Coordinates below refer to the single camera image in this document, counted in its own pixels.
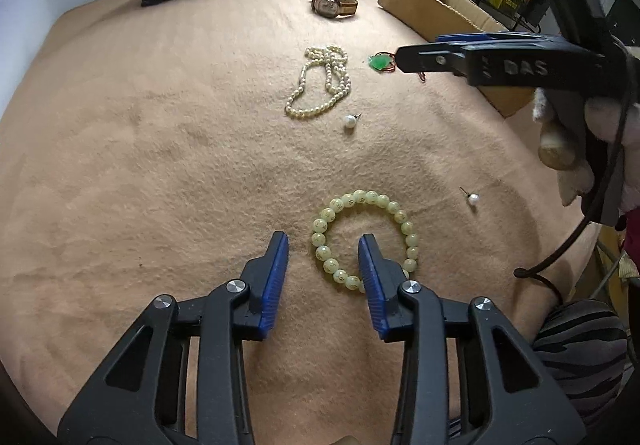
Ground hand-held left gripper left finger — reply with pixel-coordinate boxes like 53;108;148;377
57;231;291;445

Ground person's right forearm fluffy sleeve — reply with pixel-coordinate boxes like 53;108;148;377
532;87;640;226

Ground white pearl necklace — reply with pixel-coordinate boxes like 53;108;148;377
285;45;352;120

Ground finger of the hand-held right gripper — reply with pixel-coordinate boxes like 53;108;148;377
395;41;483;86
435;33;541;43

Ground person's right hand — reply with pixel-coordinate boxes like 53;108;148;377
538;117;581;172

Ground pale green bead bracelet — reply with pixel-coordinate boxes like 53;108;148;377
311;190;420;295

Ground brown strap wristwatch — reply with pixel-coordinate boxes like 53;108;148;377
310;0;360;18

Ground striped pants leg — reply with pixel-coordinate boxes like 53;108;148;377
532;300;631;428

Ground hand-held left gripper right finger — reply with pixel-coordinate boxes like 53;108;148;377
357;233;587;445

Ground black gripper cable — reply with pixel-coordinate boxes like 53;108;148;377
514;95;636;303

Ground green jade pendant red cord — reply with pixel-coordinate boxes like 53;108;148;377
368;51;428;83

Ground shallow cardboard box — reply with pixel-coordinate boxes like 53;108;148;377
377;0;538;118

